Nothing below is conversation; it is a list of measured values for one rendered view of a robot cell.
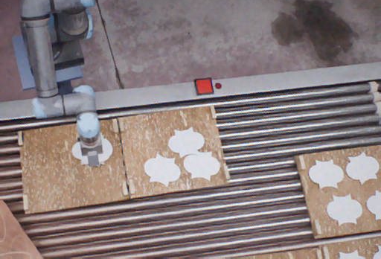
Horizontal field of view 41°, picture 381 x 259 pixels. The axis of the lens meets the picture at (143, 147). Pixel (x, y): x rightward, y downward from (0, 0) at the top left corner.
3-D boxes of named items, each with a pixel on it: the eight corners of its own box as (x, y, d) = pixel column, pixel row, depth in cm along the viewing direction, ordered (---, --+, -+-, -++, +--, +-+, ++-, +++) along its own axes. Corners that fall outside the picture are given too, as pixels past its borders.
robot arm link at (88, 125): (97, 109, 177) (100, 131, 175) (98, 120, 188) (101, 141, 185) (74, 112, 176) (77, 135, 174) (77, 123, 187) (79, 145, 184)
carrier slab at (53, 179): (18, 132, 212) (18, 131, 210) (116, 120, 216) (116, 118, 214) (25, 214, 201) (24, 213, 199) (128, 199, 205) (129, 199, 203)
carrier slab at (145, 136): (117, 119, 216) (117, 117, 214) (211, 106, 220) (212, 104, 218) (130, 199, 205) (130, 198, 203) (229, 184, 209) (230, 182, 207)
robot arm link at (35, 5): (10, -21, 157) (35, 125, 178) (45, -25, 158) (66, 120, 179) (12, -25, 167) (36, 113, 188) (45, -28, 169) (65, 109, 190)
